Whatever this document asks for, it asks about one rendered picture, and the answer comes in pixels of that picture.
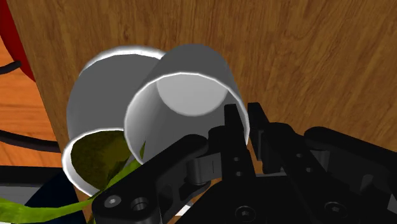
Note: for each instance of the white pot with green plant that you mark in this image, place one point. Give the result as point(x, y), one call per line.
point(102, 99)

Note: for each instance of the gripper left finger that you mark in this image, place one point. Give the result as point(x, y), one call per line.
point(173, 161)

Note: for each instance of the white cup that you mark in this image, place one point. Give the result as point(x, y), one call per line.
point(173, 124)

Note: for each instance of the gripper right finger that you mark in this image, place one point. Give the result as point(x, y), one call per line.
point(325, 161)

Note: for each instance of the red rounded object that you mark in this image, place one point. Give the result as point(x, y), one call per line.
point(12, 34)

